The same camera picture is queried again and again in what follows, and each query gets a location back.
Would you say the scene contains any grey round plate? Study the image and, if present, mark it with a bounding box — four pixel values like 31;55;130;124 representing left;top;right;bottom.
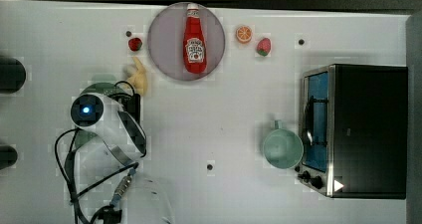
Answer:
147;2;225;81

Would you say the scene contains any black toaster oven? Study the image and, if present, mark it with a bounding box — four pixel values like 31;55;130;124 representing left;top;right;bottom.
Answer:
295;64;408;199

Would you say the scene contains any small red toy strawberry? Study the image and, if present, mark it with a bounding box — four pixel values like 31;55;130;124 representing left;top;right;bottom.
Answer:
128;37;142;52

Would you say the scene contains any green plastic strainer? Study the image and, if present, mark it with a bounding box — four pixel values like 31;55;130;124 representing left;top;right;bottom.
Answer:
73;74;127;150

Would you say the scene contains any toy orange half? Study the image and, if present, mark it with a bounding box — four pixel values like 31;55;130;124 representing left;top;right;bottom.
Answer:
235;25;253;44

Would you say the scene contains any red ketchup bottle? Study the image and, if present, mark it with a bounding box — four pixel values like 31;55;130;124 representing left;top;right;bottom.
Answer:
183;3;207;74

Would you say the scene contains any pink toy strawberry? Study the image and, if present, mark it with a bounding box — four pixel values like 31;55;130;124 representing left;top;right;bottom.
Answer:
256;38;272;57

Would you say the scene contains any black cylinder post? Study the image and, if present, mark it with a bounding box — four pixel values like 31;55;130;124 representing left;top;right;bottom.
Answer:
0;145;18;169
0;57;26;94

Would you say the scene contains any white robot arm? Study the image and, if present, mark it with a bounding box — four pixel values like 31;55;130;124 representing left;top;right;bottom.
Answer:
65;93;175;224

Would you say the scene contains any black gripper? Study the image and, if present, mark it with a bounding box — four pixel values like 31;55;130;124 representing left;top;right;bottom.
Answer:
110;93;141;122

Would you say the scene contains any yellow toy banana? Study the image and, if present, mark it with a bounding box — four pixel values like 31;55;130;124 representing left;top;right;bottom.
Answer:
124;56;148;96

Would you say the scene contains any green mug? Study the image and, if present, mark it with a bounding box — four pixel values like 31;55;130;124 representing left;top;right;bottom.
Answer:
263;119;304;169

